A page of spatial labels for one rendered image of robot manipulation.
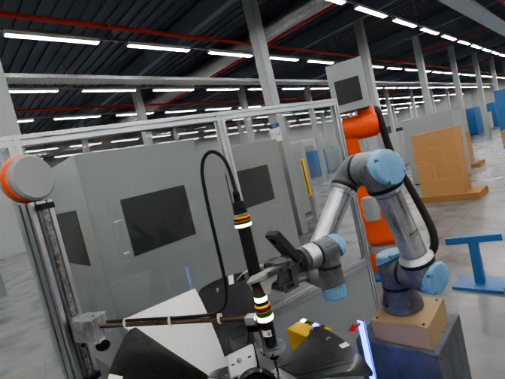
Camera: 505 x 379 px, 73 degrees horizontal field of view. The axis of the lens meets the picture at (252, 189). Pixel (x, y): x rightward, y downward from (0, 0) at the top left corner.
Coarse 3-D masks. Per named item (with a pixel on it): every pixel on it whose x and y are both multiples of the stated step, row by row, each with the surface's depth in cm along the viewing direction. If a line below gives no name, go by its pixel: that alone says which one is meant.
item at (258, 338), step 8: (248, 320) 90; (256, 320) 90; (248, 328) 89; (256, 328) 89; (256, 336) 90; (256, 344) 90; (264, 344) 90; (280, 344) 89; (264, 352) 88; (272, 352) 87; (280, 352) 87
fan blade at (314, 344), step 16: (320, 336) 107; (336, 336) 107; (304, 352) 100; (320, 352) 100; (336, 352) 100; (352, 352) 100; (288, 368) 94; (304, 368) 93; (320, 368) 92; (336, 368) 93; (352, 368) 94; (368, 368) 95
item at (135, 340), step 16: (128, 336) 82; (144, 336) 83; (128, 352) 81; (144, 352) 82; (160, 352) 82; (112, 368) 80; (128, 368) 80; (144, 368) 80; (160, 368) 81; (176, 368) 82; (192, 368) 82
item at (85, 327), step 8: (80, 312) 115; (88, 312) 116; (96, 312) 114; (104, 312) 113; (72, 320) 111; (80, 320) 109; (88, 320) 108; (96, 320) 109; (104, 320) 112; (72, 328) 110; (80, 328) 109; (88, 328) 108; (96, 328) 109; (104, 328) 111; (80, 336) 109; (88, 336) 108; (96, 336) 108
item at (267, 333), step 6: (234, 192) 87; (234, 198) 87; (234, 204) 86; (240, 204) 86; (234, 210) 86; (240, 210) 86; (246, 210) 87; (264, 324) 88; (270, 324) 88; (264, 330) 88; (270, 330) 88; (264, 336) 89; (270, 336) 88; (270, 342) 88; (276, 342) 89; (270, 348) 89
